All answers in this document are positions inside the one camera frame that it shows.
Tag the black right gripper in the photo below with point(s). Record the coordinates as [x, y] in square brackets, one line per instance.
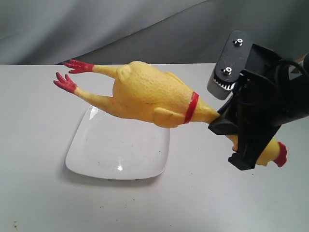
[272, 90]

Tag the yellow rubber chicken toy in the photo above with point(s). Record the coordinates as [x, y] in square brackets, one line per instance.
[141, 92]

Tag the white square plate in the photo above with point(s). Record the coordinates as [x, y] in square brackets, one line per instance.
[108, 147]

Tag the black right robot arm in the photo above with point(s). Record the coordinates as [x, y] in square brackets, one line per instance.
[262, 91]

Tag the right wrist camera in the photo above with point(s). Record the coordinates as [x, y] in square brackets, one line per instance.
[231, 62]

